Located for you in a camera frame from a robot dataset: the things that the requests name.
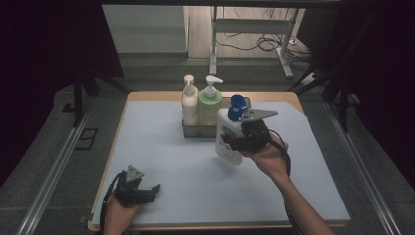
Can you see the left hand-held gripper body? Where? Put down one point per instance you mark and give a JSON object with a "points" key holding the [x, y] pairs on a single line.
{"points": [[129, 192]]}

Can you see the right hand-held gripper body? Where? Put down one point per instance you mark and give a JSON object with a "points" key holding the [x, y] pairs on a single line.
{"points": [[256, 135]]}

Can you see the white bottle with blue pump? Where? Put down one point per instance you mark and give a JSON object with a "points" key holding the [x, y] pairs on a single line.
{"points": [[228, 127]]}

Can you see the grey mesh basket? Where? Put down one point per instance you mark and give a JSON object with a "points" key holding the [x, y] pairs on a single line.
{"points": [[195, 131]]}

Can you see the green bottle with white pump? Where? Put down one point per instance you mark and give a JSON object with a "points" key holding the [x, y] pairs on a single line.
{"points": [[209, 104]]}

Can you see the cream pump bottle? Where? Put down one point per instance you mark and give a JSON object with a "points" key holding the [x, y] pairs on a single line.
{"points": [[190, 104]]}

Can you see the person's left hand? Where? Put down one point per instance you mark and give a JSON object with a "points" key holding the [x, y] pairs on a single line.
{"points": [[119, 217]]}

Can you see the person's right hand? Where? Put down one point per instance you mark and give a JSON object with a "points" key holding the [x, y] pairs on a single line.
{"points": [[272, 161]]}

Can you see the white power strip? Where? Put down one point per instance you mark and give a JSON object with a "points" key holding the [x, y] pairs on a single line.
{"points": [[309, 79]]}

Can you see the black stand legs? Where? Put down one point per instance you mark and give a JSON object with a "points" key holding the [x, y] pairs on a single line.
{"points": [[342, 104], [78, 98]]}

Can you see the white cabinet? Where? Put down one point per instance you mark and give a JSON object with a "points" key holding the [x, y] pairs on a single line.
{"points": [[147, 29]]}

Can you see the dark curtain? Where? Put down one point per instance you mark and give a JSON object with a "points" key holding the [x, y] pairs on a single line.
{"points": [[39, 65], [385, 81]]}

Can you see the aluminium rail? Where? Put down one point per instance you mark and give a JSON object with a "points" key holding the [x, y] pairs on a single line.
{"points": [[52, 176], [362, 169]]}

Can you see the white metal stand frame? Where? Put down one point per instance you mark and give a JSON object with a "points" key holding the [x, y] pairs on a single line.
{"points": [[251, 26]]}

